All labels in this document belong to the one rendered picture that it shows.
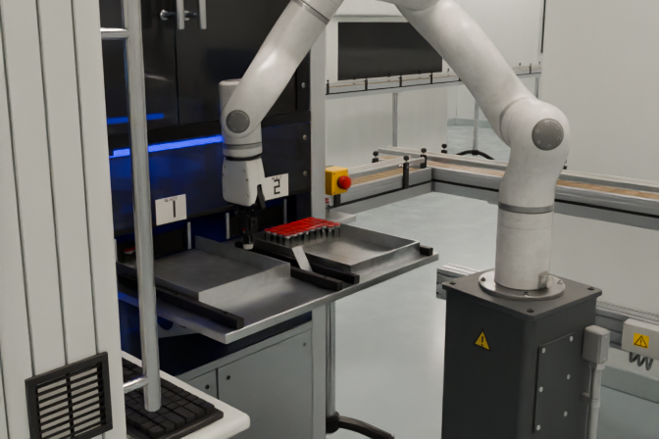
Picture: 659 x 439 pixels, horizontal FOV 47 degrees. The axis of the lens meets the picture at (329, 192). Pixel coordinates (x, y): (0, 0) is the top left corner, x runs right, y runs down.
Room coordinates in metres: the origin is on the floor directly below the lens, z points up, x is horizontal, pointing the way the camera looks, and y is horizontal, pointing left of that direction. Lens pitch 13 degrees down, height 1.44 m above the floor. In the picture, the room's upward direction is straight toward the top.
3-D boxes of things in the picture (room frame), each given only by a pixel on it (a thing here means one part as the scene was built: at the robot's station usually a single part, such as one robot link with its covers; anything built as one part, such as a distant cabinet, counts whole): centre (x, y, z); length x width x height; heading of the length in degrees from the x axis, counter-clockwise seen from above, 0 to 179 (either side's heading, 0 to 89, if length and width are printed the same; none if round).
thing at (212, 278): (1.66, 0.30, 0.90); 0.34 x 0.26 x 0.04; 48
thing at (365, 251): (1.84, -0.01, 0.90); 0.34 x 0.26 x 0.04; 47
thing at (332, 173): (2.18, -0.01, 1.00); 0.08 x 0.07 x 0.07; 48
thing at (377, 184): (2.48, -0.09, 0.92); 0.69 x 0.16 x 0.16; 138
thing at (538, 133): (1.61, -0.44, 1.16); 0.19 x 0.12 x 0.24; 2
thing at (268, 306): (1.74, 0.14, 0.87); 0.70 x 0.48 x 0.02; 138
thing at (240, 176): (1.62, 0.18, 1.12); 0.10 x 0.08 x 0.11; 45
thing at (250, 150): (1.62, 0.19, 1.18); 0.09 x 0.08 x 0.03; 45
